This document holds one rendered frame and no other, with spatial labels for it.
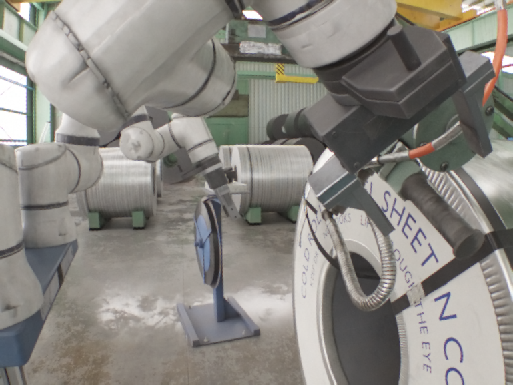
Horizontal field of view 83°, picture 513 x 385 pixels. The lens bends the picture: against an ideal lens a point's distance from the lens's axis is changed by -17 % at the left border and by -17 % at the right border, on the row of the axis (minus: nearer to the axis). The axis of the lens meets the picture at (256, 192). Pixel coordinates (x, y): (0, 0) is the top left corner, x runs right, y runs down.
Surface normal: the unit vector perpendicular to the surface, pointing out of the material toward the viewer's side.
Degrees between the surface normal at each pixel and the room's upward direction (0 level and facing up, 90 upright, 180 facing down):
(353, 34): 123
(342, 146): 115
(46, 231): 68
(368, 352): 37
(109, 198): 109
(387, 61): 50
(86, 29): 91
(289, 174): 79
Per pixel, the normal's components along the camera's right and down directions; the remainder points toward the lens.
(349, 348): 0.14, -0.62
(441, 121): 0.18, 0.54
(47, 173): 0.75, 0.09
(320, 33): -0.25, 0.77
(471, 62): -0.63, -0.59
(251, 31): 0.21, 0.13
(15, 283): 0.91, -0.34
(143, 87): 0.60, 0.78
